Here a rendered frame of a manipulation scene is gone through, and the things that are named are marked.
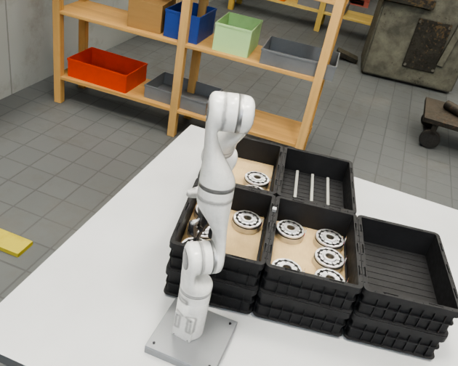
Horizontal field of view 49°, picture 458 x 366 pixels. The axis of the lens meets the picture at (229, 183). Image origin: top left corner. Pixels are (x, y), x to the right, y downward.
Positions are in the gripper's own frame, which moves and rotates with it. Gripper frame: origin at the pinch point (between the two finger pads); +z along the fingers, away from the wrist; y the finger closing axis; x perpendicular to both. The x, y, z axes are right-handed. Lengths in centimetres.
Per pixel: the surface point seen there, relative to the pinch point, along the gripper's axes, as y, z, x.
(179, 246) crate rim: -12.8, -4.1, -2.8
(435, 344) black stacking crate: 41, 11, -68
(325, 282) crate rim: 15.6, -4.0, -37.8
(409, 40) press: 464, 41, 186
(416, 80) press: 478, 84, 167
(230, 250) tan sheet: 8.7, 5.5, -5.0
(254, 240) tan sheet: 19.3, 5.5, -5.5
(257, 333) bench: 1.4, 18.1, -29.5
